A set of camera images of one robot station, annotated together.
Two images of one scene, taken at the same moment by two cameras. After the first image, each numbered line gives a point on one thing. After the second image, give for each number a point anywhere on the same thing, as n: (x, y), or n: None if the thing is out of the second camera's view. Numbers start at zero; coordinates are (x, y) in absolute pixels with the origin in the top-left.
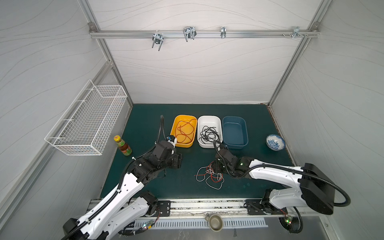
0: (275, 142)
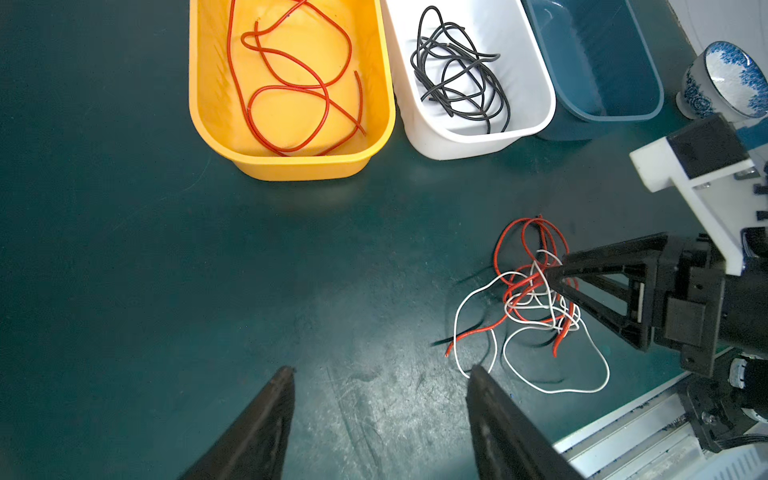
0: (725, 79)
